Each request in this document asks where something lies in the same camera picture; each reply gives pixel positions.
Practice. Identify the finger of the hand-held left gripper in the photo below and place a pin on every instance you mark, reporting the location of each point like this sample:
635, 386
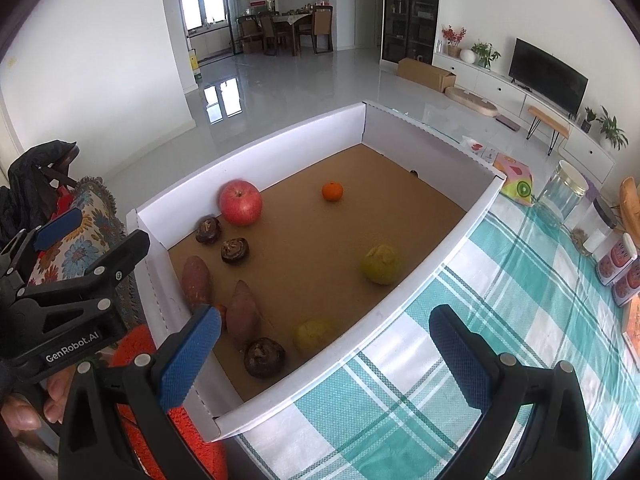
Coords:
125, 252
57, 230

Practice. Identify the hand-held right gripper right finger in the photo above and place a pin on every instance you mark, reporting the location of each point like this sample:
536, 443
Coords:
460, 355

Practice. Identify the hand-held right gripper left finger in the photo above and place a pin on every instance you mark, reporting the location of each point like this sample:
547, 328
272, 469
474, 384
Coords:
190, 355

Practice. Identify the tangerine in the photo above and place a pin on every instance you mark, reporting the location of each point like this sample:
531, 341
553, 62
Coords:
223, 316
332, 191

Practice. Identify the sweet potato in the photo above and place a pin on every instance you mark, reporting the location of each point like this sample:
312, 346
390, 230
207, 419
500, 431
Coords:
243, 315
196, 282

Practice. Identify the dark water chestnut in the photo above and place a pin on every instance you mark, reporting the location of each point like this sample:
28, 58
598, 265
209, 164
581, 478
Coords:
265, 357
235, 251
208, 230

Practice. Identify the green citrus fruit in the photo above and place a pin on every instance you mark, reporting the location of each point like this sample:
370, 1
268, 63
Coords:
312, 337
381, 265

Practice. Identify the red apple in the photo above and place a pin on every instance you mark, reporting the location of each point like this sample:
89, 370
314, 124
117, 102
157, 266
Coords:
241, 202

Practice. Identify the white cardboard box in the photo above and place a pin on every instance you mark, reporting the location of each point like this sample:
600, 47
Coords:
300, 260

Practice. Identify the person's left hand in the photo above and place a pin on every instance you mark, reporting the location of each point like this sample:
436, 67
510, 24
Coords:
20, 415

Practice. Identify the floral fringed cushion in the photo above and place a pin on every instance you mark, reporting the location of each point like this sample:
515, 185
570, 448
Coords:
85, 230

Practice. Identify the black jacket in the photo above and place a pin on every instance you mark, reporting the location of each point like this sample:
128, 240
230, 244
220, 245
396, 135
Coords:
25, 175

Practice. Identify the orange towel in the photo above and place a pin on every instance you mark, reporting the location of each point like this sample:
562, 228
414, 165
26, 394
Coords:
200, 445

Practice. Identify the teal checked tablecloth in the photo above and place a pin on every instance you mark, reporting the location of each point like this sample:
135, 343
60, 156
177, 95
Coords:
525, 270

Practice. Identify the orange book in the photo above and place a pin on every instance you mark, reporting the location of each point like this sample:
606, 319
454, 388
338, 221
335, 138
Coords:
632, 327

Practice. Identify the fruit print cushion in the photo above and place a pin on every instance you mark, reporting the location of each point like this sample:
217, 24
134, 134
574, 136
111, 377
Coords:
517, 182

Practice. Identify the clear canister with black lid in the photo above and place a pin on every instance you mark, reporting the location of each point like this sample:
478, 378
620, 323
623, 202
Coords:
595, 230

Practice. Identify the glass jar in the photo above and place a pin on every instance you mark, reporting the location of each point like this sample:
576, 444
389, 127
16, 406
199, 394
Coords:
560, 195

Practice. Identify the yellow floor sign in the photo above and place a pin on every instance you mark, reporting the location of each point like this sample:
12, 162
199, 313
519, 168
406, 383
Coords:
194, 65

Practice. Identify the small white packet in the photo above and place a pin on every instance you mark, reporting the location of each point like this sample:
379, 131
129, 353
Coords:
474, 145

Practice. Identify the white television console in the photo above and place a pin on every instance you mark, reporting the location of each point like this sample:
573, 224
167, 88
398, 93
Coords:
585, 152

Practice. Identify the wooden bench with metal legs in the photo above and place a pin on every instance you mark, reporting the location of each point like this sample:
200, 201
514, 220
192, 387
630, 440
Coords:
547, 121

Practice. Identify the oval wooden board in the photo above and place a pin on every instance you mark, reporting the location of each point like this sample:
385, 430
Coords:
472, 101

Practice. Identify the wooden dining chair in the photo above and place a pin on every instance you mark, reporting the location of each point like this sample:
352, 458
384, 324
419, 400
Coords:
274, 35
322, 27
250, 30

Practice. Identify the small potted plant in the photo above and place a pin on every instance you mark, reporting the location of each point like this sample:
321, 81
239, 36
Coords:
589, 117

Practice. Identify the potted green plant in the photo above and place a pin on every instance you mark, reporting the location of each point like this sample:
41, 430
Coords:
612, 130
485, 52

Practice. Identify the brown cardboard carton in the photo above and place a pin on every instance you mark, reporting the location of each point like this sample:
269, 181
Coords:
425, 74

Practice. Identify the dining table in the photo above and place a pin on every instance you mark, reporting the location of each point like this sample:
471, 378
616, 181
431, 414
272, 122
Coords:
295, 18

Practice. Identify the black television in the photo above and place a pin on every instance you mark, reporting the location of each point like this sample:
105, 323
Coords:
550, 77

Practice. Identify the white round vase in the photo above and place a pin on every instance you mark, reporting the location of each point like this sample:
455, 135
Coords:
469, 55

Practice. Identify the red flowers in vase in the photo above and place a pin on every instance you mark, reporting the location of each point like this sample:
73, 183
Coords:
452, 35

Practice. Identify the dark glass cabinet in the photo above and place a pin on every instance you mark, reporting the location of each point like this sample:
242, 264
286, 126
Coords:
410, 10

